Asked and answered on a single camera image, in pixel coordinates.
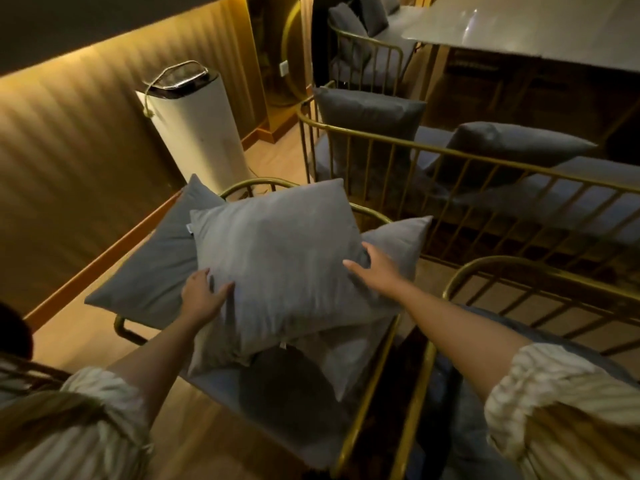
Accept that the person's right hand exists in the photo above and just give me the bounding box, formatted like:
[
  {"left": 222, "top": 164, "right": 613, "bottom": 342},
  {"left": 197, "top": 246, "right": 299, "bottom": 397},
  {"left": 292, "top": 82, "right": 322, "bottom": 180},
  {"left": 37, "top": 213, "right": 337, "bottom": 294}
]
[{"left": 342, "top": 242, "right": 409, "bottom": 298}]

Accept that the person's left hand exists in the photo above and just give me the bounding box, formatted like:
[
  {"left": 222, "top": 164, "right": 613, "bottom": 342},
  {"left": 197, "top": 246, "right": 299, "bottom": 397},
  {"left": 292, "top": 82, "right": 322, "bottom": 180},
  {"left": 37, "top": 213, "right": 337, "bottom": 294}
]
[{"left": 180, "top": 268, "right": 236, "bottom": 328}]

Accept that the light grey square pillow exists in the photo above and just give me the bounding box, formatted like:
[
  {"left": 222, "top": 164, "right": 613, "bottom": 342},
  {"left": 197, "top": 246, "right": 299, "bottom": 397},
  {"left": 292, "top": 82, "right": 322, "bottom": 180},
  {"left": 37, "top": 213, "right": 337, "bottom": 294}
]
[{"left": 187, "top": 178, "right": 402, "bottom": 376}]

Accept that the person's left forearm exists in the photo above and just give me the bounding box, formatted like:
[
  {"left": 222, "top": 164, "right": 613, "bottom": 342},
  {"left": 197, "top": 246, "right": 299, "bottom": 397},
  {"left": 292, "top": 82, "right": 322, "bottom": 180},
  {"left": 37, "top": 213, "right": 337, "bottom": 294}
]
[{"left": 106, "top": 315, "right": 207, "bottom": 426}]

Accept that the person's right forearm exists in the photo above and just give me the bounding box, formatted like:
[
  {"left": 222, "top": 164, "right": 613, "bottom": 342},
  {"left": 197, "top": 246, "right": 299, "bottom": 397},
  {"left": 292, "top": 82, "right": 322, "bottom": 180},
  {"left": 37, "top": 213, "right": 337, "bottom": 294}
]
[{"left": 397, "top": 284, "right": 534, "bottom": 403}]

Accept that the blue-grey square pillow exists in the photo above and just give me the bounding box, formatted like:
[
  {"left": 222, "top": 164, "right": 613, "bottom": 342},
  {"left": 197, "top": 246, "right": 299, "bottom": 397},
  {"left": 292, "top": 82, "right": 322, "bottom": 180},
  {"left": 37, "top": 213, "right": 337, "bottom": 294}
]
[{"left": 84, "top": 174, "right": 227, "bottom": 331}]

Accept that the dark grey square pillow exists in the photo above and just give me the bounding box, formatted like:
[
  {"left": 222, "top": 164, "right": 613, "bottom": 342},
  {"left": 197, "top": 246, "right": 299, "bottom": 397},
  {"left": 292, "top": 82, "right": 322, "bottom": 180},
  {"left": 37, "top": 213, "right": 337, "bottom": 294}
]
[
  {"left": 328, "top": 2, "right": 373, "bottom": 70},
  {"left": 425, "top": 121, "right": 599, "bottom": 189},
  {"left": 313, "top": 87, "right": 428, "bottom": 168},
  {"left": 357, "top": 0, "right": 391, "bottom": 38}
]

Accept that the white tower air purifier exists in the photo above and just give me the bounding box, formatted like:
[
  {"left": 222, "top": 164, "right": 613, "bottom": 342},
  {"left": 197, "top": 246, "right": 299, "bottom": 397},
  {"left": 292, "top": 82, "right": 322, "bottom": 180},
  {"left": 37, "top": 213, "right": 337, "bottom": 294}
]
[{"left": 135, "top": 60, "right": 257, "bottom": 196}]

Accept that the grey bench seat cushion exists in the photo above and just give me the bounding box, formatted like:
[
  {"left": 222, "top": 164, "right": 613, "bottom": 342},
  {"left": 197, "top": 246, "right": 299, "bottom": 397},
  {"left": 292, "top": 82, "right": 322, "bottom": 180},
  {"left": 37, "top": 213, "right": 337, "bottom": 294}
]
[{"left": 309, "top": 126, "right": 640, "bottom": 248}]

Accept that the striped shirt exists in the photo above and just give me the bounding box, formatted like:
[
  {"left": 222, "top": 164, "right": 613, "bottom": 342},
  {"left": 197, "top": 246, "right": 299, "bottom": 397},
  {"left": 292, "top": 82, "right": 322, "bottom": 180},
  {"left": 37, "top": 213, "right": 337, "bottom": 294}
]
[{"left": 0, "top": 343, "right": 640, "bottom": 480}]

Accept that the gold frame chair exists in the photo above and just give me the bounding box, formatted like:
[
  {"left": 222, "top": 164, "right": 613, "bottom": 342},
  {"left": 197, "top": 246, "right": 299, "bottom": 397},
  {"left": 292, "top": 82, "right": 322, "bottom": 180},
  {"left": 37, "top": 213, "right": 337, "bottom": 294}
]
[
  {"left": 389, "top": 255, "right": 640, "bottom": 480},
  {"left": 113, "top": 177, "right": 403, "bottom": 480},
  {"left": 327, "top": 5, "right": 427, "bottom": 97}
]

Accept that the gold frame bench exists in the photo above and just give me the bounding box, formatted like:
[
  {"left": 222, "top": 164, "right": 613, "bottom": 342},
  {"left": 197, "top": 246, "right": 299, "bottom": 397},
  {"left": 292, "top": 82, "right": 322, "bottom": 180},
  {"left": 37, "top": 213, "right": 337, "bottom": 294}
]
[{"left": 297, "top": 81, "right": 640, "bottom": 295}]

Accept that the round gold frame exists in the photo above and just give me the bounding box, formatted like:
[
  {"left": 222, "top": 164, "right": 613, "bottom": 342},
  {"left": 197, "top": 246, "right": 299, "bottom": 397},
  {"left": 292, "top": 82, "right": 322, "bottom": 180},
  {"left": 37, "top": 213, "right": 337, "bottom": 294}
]
[{"left": 279, "top": 0, "right": 313, "bottom": 102}]

